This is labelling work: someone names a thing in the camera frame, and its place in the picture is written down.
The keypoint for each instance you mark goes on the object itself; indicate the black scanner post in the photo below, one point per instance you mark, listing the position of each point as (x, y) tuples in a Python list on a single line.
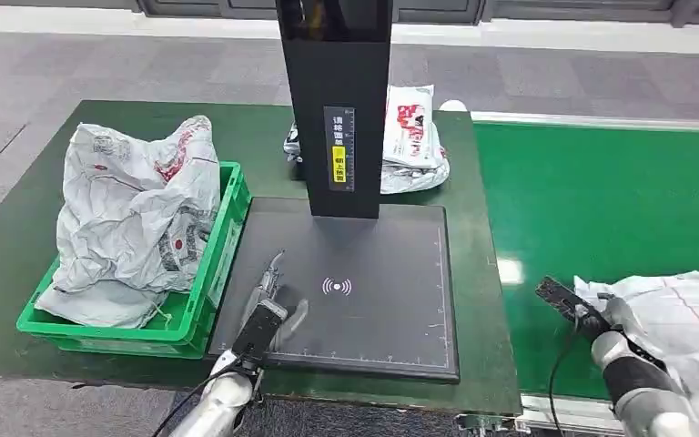
[(337, 90)]

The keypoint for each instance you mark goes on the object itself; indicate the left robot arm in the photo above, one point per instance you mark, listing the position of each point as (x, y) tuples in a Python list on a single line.
[(220, 404)]

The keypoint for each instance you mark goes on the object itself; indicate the grey crumpled parcel bag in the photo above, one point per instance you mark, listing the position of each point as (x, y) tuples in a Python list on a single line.
[(416, 178)]

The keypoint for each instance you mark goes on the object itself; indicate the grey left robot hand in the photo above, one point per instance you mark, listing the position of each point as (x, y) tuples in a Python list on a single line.
[(268, 286)]

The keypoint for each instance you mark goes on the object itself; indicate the green conveyor belt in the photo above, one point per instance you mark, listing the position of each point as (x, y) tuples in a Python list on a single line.
[(597, 199)]

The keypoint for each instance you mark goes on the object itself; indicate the plain white plastic parcel bag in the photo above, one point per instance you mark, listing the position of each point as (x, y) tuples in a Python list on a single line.
[(687, 326)]

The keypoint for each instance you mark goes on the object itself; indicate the black scanner base plate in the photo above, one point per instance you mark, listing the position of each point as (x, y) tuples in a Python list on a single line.
[(373, 301)]

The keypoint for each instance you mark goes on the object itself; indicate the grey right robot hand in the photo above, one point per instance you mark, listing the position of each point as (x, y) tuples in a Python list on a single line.
[(607, 313)]

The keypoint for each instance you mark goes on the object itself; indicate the white parcel bag, grey print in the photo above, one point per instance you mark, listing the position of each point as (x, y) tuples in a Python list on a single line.
[(132, 211)]

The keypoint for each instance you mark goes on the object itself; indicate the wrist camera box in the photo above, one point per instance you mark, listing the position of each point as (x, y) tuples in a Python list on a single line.
[(259, 332), (563, 301)]

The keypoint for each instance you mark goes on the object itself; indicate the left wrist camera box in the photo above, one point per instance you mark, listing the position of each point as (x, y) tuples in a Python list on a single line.
[(259, 332)]

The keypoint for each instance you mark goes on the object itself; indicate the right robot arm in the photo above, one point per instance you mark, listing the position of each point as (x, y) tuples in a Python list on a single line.
[(639, 380)]

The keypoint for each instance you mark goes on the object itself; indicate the silver conveyor frame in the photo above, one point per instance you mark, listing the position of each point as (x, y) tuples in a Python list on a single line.
[(566, 416)]

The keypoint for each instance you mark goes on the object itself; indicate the green plastic crate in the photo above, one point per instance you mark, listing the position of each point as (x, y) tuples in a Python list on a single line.
[(217, 265)]

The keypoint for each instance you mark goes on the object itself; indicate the white parcel, red print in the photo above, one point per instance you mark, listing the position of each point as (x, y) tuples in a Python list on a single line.
[(413, 130)]

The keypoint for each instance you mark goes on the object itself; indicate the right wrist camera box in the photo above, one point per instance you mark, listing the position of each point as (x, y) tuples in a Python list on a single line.
[(563, 301)]

